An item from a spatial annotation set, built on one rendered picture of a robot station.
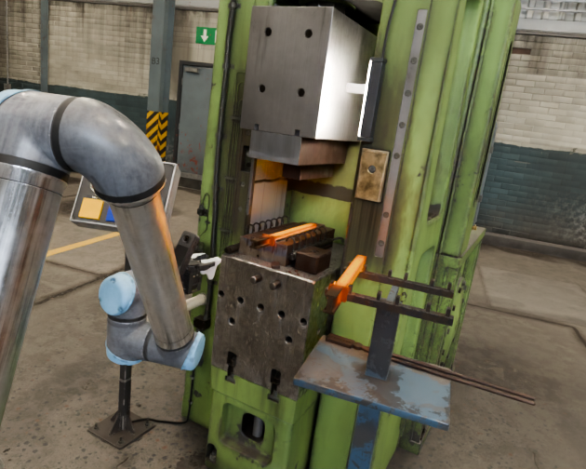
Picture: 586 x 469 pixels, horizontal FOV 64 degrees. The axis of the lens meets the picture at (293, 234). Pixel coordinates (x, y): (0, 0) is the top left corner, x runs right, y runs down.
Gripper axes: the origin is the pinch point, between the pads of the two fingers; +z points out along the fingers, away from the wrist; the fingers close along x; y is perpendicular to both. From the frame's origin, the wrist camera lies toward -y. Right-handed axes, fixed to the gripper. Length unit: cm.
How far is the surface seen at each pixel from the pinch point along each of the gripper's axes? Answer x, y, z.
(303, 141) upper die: 7.6, -35.1, 34.7
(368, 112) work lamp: 25, -47, 43
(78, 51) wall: -702, -111, 500
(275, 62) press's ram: -6, -59, 33
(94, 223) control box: -59, 4, 8
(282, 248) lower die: 5.6, 2.4, 33.0
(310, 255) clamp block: 16.4, 2.1, 33.3
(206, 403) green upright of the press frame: -30, 87, 47
